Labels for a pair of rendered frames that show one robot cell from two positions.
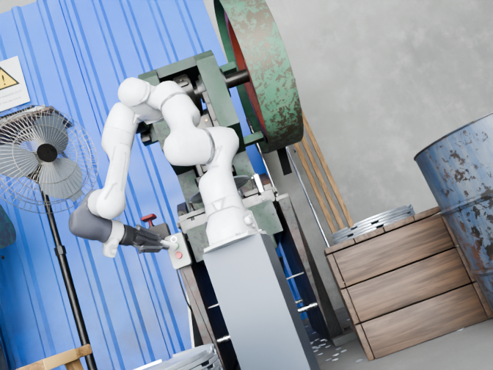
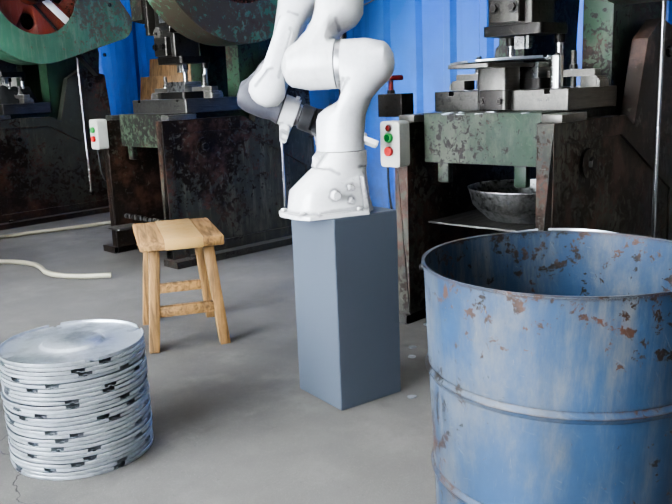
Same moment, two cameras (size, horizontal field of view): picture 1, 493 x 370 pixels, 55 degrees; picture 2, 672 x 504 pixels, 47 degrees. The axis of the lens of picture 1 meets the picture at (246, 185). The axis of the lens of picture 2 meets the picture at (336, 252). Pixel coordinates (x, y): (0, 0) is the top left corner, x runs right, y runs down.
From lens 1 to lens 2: 1.30 m
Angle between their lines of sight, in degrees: 52
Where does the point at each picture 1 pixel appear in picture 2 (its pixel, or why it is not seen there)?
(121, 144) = (287, 14)
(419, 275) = not seen: hidden behind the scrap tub
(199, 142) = (315, 69)
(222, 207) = (317, 166)
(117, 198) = (270, 88)
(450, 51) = not seen: outside the picture
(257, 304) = (318, 292)
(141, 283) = not seen: hidden behind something
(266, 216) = (526, 136)
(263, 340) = (315, 330)
